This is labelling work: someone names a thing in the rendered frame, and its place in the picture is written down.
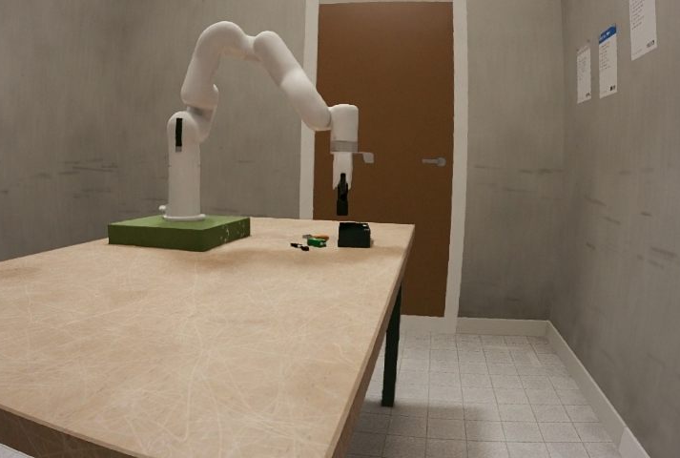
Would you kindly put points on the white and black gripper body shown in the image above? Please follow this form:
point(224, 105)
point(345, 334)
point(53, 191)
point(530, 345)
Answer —
point(343, 163)

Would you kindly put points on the black rack of three bins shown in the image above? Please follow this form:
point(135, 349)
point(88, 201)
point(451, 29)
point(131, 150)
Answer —
point(354, 235)

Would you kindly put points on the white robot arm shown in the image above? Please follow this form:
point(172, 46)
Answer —
point(201, 96)

